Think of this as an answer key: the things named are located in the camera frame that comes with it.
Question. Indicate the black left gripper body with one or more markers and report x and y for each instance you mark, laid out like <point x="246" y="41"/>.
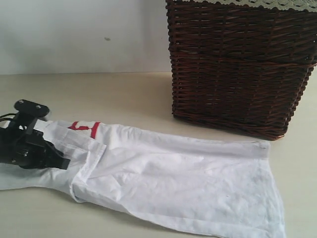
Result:
<point x="20" y="143"/>

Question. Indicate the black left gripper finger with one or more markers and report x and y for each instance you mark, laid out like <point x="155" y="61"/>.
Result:
<point x="31" y="108"/>
<point x="53" y="158"/>

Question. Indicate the white shirt with red lettering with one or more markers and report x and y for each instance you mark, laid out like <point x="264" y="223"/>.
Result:
<point x="204" y="187"/>

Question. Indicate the brown wicker laundry basket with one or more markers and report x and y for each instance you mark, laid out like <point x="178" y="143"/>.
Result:
<point x="239" y="68"/>

